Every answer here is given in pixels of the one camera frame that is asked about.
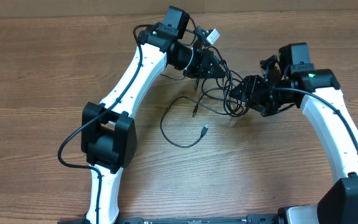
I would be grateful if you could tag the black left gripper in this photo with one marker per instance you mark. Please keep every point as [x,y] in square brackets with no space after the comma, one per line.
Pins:
[201,70]

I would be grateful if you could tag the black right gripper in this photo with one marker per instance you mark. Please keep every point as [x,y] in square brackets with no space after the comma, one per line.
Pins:
[250,86]

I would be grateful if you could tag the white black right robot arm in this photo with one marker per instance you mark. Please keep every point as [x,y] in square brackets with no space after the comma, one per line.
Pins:
[290,79]

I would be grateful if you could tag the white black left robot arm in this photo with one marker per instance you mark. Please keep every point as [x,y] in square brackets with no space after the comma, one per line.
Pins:
[109,138]

